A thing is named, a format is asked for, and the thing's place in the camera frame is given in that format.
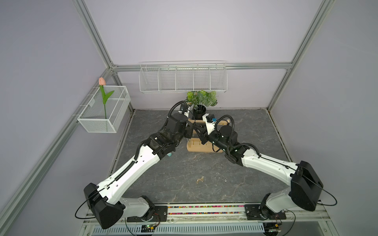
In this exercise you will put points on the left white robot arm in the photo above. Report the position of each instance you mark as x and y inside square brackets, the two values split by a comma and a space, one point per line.
[106, 201]

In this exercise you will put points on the white slotted cable duct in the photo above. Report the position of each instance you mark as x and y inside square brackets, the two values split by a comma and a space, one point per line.
[180, 229]

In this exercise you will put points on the potted green plant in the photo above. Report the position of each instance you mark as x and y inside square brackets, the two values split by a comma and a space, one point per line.
[200, 100]

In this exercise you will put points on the white mesh wall basket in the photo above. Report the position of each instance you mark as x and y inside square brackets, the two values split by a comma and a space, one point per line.
[91, 115]

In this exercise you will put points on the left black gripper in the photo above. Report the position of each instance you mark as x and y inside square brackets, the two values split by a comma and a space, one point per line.
[189, 131]

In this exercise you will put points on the pink artificial tulip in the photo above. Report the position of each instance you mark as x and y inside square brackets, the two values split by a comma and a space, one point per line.
[105, 96]

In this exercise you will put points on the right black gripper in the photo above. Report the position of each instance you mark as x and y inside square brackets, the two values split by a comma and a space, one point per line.
[204, 136]

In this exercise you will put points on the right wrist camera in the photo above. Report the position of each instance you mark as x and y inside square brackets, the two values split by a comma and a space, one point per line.
[210, 121]

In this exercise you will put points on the wooden jewelry display stand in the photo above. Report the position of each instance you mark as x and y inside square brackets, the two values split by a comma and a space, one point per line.
[194, 144]

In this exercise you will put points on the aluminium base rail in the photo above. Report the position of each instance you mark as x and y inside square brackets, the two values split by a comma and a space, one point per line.
[213, 213]

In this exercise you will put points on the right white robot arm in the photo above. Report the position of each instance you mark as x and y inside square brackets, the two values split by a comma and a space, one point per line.
[304, 186]

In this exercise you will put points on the white wire wall shelf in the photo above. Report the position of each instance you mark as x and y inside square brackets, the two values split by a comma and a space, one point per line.
[183, 76]

